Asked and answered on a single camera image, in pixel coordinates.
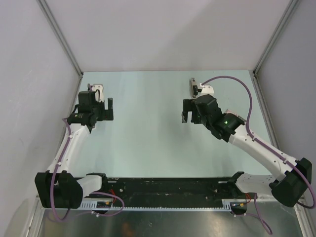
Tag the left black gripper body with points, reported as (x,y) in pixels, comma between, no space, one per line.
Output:
(99,110)

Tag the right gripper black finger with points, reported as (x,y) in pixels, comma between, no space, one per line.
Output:
(188,105)
(184,116)

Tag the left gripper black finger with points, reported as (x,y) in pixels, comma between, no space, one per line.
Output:
(110,103)
(109,115)

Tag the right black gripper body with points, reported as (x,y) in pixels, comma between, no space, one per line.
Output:
(196,118)

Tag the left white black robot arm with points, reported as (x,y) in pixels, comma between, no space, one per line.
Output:
(57,187)

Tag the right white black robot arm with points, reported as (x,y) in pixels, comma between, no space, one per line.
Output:
(289,177)

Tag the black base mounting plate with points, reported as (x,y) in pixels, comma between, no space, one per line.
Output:
(174,192)

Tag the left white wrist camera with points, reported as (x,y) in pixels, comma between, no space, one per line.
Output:
(98,89)

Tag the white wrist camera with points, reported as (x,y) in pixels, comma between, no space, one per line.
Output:
(98,89)
(205,89)

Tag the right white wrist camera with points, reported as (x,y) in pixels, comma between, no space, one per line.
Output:
(205,89)

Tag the white slotted cable duct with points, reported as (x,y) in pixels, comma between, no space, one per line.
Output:
(98,205)

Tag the left aluminium frame post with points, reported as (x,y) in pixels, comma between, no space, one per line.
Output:
(59,35)

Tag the aluminium frame post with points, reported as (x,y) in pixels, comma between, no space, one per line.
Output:
(283,22)
(59,35)

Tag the right aluminium frame post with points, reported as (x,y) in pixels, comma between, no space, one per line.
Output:
(283,22)

